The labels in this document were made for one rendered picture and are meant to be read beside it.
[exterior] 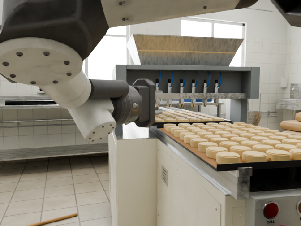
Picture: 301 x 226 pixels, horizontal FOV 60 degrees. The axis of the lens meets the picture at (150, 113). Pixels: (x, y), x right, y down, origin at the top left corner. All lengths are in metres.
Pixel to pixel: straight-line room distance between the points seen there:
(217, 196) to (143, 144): 0.66
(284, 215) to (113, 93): 0.44
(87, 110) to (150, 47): 0.84
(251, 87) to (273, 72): 4.51
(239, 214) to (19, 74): 0.52
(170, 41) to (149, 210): 0.82
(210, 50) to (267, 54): 4.49
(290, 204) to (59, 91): 0.52
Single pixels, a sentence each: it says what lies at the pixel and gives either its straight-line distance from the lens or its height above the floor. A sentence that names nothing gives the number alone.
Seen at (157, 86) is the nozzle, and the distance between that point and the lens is 1.26.
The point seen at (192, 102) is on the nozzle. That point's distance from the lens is 1.32.
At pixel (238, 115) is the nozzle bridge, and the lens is 1.52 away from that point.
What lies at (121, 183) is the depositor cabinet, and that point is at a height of 0.63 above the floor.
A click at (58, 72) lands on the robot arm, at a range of 0.27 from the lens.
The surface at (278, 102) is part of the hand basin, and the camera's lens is 5.69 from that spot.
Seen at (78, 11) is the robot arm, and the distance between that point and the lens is 0.21.
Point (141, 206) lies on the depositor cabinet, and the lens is 1.33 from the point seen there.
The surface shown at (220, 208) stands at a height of 0.80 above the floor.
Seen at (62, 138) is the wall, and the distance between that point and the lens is 4.28.
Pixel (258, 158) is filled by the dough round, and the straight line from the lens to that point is 0.61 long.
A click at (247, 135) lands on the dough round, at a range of 0.87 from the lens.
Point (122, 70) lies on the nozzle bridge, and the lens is 1.20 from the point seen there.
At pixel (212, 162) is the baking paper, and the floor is 0.90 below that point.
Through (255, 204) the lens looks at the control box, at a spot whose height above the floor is 0.83.
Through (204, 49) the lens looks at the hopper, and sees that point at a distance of 1.35.
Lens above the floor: 1.06
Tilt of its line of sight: 5 degrees down
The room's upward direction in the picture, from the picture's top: straight up
